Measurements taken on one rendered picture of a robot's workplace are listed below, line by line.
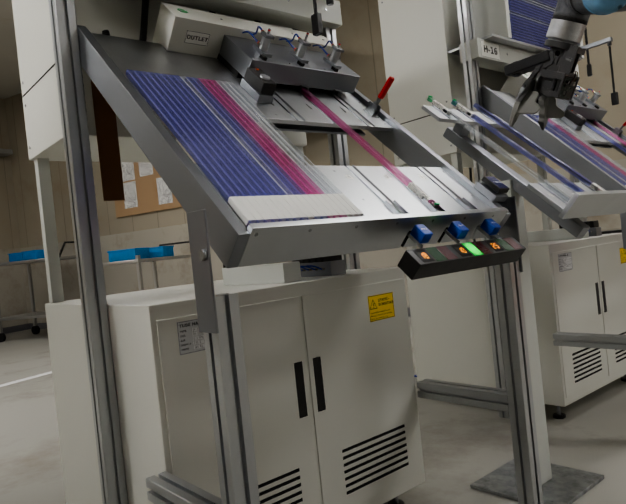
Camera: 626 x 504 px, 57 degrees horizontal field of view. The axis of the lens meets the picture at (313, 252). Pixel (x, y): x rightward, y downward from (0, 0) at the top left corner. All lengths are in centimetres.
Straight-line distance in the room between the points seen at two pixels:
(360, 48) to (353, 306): 435
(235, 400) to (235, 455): 7
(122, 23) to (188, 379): 87
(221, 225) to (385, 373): 75
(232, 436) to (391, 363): 72
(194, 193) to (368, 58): 467
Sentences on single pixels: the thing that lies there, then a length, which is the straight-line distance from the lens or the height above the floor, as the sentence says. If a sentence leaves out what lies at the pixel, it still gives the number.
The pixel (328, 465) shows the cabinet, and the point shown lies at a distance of 138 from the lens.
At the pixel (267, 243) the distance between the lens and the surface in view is 86.
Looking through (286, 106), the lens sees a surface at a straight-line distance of 135.
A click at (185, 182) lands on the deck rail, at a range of 94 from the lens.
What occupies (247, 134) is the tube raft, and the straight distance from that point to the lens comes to 111.
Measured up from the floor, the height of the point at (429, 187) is 79.
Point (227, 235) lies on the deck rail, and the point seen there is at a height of 72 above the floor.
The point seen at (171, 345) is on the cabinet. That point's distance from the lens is 112.
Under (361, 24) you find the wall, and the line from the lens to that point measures 563.
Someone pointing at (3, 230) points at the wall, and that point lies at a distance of 871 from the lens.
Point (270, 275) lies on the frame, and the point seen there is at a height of 64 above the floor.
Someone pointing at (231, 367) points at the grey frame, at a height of 54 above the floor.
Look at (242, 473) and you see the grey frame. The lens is 87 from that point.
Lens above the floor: 69
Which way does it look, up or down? level
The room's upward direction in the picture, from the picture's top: 6 degrees counter-clockwise
